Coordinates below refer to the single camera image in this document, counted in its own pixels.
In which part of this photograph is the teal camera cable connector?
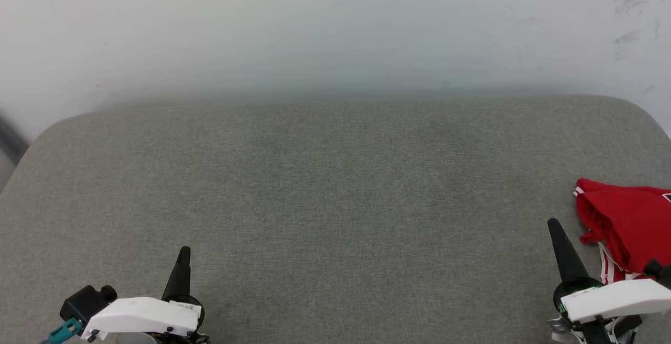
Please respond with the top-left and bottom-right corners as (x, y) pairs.
(42, 317), (83, 344)

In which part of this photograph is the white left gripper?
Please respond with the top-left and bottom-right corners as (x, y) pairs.
(81, 246), (210, 344)

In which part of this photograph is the grey fabric sofa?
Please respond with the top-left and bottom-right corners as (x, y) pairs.
(0, 95), (671, 344)

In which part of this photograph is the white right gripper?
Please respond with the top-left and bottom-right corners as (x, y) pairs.
(547, 218), (671, 344)

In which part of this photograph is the red garment with white stripes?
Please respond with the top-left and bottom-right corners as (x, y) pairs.
(573, 178), (671, 285)

